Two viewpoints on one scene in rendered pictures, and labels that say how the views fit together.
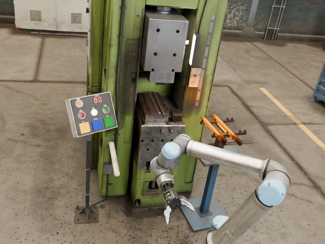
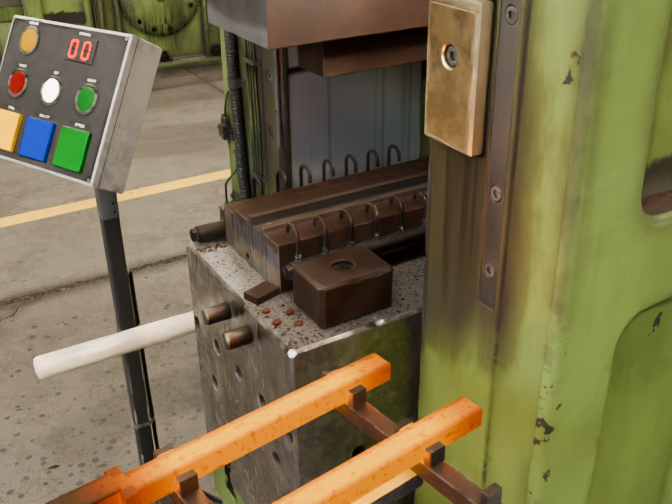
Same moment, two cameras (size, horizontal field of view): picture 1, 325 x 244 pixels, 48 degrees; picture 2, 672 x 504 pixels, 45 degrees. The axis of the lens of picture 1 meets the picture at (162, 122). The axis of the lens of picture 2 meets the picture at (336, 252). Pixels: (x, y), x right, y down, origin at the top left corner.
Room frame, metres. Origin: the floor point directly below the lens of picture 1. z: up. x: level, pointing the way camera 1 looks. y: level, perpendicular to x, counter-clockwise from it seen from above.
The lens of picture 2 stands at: (2.54, -1.06, 1.52)
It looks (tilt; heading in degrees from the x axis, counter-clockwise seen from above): 28 degrees down; 76
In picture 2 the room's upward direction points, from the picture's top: 1 degrees counter-clockwise
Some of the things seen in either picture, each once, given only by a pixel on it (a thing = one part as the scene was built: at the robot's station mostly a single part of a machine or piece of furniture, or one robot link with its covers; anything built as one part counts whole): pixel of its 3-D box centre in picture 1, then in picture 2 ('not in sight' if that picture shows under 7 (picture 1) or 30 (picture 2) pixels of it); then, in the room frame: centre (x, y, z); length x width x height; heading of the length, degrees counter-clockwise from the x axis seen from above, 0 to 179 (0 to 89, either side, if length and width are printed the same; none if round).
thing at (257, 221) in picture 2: (155, 102); (374, 195); (2.88, 0.09, 0.99); 0.42 x 0.05 x 0.01; 16
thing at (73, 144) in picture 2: (108, 122); (73, 149); (2.40, 0.41, 1.01); 0.07 x 0.05 x 0.07; 131
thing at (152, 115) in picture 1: (152, 105); (365, 210); (2.87, 0.11, 0.96); 0.42 x 0.20 x 0.09; 16
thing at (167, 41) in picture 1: (165, 38); not in sight; (2.88, 0.07, 1.57); 0.42 x 0.39 x 0.40; 16
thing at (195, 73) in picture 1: (194, 77); (456, 73); (2.88, -0.21, 1.27); 0.09 x 0.02 x 0.17; 106
